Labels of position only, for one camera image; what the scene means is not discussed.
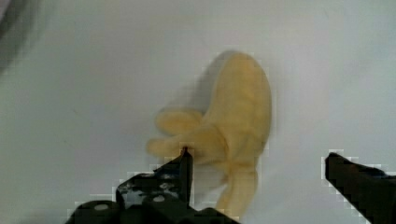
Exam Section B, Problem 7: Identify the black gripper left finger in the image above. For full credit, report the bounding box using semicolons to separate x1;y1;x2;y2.
116;147;193;209

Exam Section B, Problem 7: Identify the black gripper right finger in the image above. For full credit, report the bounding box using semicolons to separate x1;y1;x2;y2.
325;152;396;224

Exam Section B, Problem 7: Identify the yellow plush banana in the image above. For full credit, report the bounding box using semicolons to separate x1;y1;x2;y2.
146;52;272;219

